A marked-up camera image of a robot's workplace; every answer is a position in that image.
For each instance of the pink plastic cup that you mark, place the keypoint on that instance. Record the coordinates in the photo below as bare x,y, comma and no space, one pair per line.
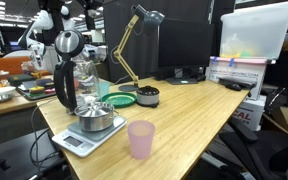
141,133

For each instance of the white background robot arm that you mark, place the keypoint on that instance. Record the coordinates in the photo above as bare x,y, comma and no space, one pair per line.
42,33

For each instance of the green plate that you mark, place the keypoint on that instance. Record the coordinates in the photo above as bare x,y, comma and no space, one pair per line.
119,99

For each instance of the teal plastic cup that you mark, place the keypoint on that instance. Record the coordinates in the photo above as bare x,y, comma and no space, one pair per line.
104,89

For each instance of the round grey black container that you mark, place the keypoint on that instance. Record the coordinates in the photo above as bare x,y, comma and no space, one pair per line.
148,96

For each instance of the steel pot with lid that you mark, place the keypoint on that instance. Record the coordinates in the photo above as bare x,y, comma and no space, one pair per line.
96,116

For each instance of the black computer monitor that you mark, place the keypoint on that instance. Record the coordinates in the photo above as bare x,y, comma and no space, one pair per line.
184,50

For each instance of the glass electric kettle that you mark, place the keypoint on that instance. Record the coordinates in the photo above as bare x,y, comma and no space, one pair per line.
75,78

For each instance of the white cardboard box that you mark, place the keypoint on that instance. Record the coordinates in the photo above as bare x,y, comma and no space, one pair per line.
249,72

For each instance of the white kitchen scale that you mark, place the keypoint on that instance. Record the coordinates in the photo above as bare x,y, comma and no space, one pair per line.
82,143

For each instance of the black computer mouse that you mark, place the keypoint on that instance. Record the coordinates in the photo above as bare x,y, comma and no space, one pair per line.
234,87

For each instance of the clear plastic storage bin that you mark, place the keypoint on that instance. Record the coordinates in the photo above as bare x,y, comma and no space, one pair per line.
254,32

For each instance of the black office chair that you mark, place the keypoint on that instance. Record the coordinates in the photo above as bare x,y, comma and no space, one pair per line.
263,153

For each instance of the white bowl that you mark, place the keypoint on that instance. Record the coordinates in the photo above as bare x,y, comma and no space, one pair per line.
6,93

